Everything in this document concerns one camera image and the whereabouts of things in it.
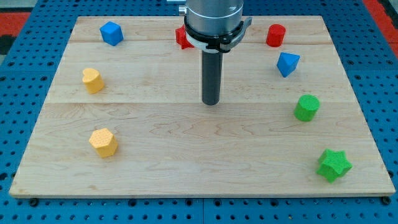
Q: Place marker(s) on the yellow hexagon block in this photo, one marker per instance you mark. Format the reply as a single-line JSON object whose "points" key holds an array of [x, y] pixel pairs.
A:
{"points": [[104, 142]]}

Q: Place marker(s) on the red cylinder block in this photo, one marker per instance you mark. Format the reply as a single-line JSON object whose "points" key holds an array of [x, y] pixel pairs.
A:
{"points": [[275, 35]]}

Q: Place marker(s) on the red star block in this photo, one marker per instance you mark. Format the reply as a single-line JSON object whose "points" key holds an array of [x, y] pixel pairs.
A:
{"points": [[181, 38]]}

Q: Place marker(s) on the blue triangle block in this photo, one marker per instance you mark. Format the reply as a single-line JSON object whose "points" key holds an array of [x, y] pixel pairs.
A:
{"points": [[287, 63]]}

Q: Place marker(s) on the wooden board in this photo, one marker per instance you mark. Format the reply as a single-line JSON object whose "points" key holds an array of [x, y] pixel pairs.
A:
{"points": [[171, 145]]}

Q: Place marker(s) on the yellow heart block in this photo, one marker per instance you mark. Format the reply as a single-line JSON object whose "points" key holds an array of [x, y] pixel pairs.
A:
{"points": [[92, 80]]}

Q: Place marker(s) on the green star block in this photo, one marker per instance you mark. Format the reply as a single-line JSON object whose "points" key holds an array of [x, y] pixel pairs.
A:
{"points": [[333, 165]]}

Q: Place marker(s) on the blue cube block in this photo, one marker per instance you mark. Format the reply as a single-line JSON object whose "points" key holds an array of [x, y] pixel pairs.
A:
{"points": [[111, 33]]}

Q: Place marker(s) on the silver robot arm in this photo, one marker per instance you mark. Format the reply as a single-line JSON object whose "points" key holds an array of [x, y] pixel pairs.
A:
{"points": [[213, 17]]}

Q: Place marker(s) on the green cylinder block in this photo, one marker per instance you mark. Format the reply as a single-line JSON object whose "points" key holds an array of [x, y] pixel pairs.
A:
{"points": [[306, 108]]}

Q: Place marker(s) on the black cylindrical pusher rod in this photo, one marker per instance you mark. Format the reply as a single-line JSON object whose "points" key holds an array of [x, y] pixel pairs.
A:
{"points": [[211, 69]]}

